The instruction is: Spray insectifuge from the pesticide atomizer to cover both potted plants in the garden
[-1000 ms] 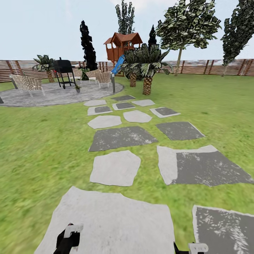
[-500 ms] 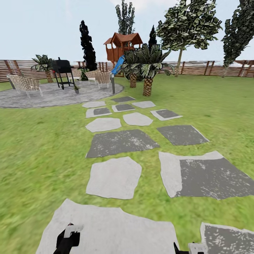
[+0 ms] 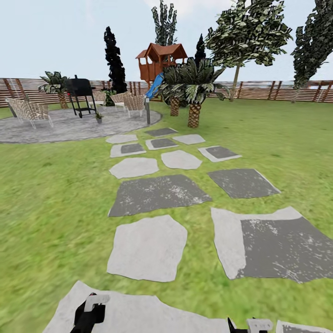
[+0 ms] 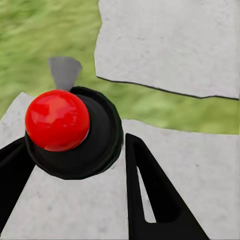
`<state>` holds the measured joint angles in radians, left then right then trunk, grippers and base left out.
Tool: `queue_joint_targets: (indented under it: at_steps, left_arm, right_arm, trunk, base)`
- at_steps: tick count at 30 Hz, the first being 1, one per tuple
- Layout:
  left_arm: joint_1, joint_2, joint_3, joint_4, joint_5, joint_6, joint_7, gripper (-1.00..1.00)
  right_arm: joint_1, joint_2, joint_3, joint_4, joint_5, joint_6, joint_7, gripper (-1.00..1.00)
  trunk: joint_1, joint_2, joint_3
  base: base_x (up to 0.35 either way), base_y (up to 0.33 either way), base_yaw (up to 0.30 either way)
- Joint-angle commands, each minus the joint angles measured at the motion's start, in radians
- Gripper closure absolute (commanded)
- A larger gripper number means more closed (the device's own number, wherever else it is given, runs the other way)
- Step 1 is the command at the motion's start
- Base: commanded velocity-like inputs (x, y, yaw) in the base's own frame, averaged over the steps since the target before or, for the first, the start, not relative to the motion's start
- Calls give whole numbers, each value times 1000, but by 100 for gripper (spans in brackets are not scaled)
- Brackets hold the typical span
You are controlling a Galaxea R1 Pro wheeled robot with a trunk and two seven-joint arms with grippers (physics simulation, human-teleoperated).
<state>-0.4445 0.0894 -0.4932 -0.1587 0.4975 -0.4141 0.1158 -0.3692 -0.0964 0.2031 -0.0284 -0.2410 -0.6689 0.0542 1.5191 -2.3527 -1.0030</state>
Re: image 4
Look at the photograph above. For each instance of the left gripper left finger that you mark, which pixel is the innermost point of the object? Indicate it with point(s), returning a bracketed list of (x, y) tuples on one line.
[(16, 166)]

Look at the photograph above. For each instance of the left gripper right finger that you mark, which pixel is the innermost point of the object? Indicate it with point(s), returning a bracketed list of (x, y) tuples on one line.
[(174, 219)]

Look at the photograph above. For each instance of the insectifuge atomizer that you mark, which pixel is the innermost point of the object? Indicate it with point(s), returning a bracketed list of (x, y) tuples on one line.
[(73, 133)]

